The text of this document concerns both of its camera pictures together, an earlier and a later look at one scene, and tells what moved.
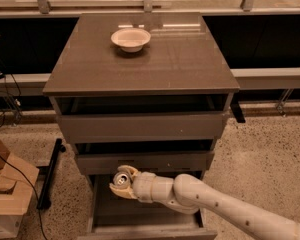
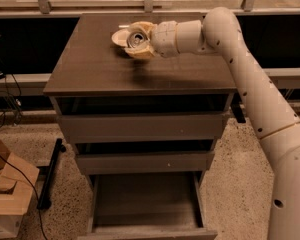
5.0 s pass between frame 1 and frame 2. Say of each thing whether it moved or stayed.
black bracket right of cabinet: stayed
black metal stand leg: stayed
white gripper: moved
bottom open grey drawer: stayed
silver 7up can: moved
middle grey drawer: stayed
